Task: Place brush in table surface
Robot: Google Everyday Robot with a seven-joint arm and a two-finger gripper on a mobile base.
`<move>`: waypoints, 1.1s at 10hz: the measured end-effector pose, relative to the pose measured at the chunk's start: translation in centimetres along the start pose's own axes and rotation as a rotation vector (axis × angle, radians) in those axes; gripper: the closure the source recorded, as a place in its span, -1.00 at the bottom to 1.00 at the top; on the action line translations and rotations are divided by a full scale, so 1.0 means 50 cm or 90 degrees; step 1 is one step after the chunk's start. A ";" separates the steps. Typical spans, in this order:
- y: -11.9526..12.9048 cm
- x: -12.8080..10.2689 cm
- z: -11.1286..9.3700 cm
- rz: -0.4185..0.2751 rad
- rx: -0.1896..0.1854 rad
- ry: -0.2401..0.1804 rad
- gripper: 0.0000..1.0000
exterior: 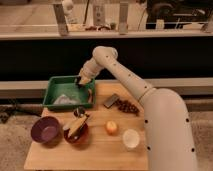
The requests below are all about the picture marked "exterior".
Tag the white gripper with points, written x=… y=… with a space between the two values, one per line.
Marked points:
x=82 y=79

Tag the grey rectangular block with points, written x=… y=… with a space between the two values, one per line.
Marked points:
x=110 y=100

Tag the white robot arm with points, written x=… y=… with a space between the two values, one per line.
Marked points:
x=169 y=137

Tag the left metal post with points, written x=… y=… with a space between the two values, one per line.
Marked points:
x=60 y=18

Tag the crumpled clear plastic bag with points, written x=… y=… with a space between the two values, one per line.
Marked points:
x=63 y=99

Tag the red-brown bowl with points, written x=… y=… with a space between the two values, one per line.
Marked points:
x=80 y=137

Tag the orange fruit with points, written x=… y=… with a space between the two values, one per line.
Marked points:
x=111 y=127

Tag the dark red grape bunch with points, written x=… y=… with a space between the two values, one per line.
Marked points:
x=127 y=107

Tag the white cup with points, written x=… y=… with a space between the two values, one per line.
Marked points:
x=131 y=138

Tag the middle grey post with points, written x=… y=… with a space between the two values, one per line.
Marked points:
x=98 y=14

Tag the brown sausage in tray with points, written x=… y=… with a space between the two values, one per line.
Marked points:
x=90 y=98

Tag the right metal post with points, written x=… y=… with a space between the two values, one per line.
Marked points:
x=123 y=15

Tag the metal post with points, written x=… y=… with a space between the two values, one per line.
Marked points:
x=123 y=15
x=60 y=18

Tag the small black round object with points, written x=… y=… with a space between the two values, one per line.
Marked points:
x=79 y=111

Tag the green plastic tray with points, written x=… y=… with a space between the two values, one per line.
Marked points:
x=59 y=85

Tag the purple bowl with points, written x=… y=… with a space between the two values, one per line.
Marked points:
x=45 y=130

